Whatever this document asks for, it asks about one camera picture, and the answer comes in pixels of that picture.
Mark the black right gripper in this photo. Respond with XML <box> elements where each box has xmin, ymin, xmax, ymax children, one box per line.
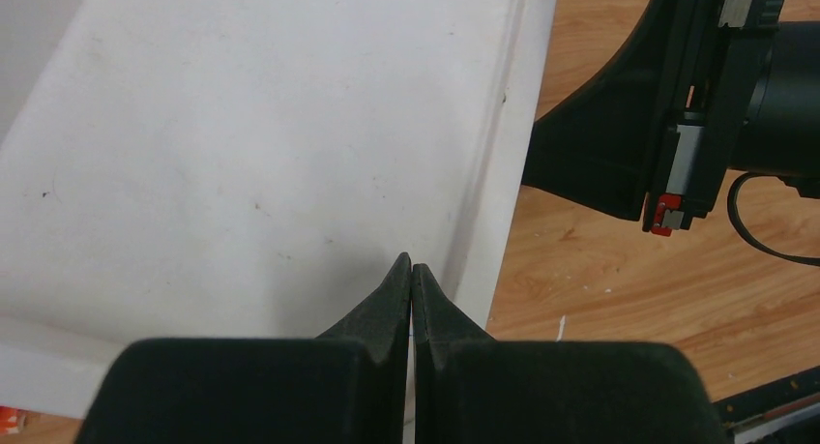
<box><xmin>521</xmin><ymin>0</ymin><xmax>819</xmax><ymax>236</ymax></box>

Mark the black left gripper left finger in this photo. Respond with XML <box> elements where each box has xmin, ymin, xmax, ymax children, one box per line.
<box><xmin>76</xmin><ymin>253</ymin><xmax>412</xmax><ymax>443</ymax></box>

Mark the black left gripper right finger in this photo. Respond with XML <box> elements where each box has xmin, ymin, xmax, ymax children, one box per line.
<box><xmin>412</xmin><ymin>264</ymin><xmax>726</xmax><ymax>443</ymax></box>

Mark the white drawer organizer box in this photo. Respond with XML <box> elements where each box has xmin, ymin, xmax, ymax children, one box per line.
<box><xmin>1</xmin><ymin>0</ymin><xmax>556</xmax><ymax>417</ymax></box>

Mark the floral orange cloth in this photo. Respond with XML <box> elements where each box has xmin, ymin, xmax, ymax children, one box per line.
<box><xmin>0</xmin><ymin>406</ymin><xmax>27</xmax><ymax>436</ymax></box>

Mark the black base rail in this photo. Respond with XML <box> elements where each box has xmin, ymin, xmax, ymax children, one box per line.
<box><xmin>714</xmin><ymin>367</ymin><xmax>819</xmax><ymax>443</ymax></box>

